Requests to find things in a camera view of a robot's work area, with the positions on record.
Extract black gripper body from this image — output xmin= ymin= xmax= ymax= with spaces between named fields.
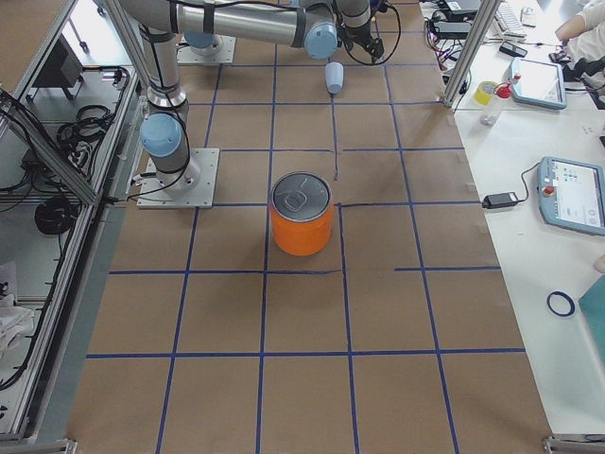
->
xmin=347 ymin=26 xmax=384 ymax=60

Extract light blue plastic cup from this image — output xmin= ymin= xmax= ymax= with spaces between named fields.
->
xmin=324 ymin=61 xmax=344 ymax=95

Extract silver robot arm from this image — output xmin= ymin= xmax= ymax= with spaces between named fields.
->
xmin=183 ymin=30 xmax=223 ymax=56
xmin=104 ymin=1 xmax=384 ymax=203

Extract yellow tape roll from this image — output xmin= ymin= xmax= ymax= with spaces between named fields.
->
xmin=474 ymin=80 xmax=497 ymax=106

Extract black smartphone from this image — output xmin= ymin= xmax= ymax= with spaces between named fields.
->
xmin=498 ymin=42 xmax=527 ymax=58

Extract red capped squeeze bottle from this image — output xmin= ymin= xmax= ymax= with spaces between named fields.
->
xmin=493 ymin=74 xmax=521 ymax=99

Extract orange can with silver lid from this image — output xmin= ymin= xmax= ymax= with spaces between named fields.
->
xmin=270 ymin=171 xmax=334 ymax=256

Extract far teach pendant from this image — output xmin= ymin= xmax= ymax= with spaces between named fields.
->
xmin=509 ymin=57 xmax=567 ymax=110

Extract teach pendant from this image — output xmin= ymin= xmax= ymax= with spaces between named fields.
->
xmin=537 ymin=157 xmax=604 ymax=236
xmin=509 ymin=57 xmax=567 ymax=110

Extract black power adapter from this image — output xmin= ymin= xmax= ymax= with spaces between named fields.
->
xmin=481 ymin=192 xmax=519 ymax=209

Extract near teach pendant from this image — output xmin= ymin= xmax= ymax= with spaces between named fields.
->
xmin=537 ymin=157 xmax=604 ymax=236

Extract teal board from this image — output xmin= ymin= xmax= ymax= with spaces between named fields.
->
xmin=579 ymin=275 xmax=605 ymax=358

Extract white crumpled cloth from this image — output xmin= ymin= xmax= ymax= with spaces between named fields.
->
xmin=0 ymin=262 xmax=35 ymax=349

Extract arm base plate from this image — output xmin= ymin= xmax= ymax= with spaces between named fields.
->
xmin=177 ymin=34 xmax=236 ymax=66
xmin=136 ymin=148 xmax=219 ymax=209

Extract blue tape ring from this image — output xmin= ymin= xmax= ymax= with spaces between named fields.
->
xmin=546 ymin=291 xmax=577 ymax=317

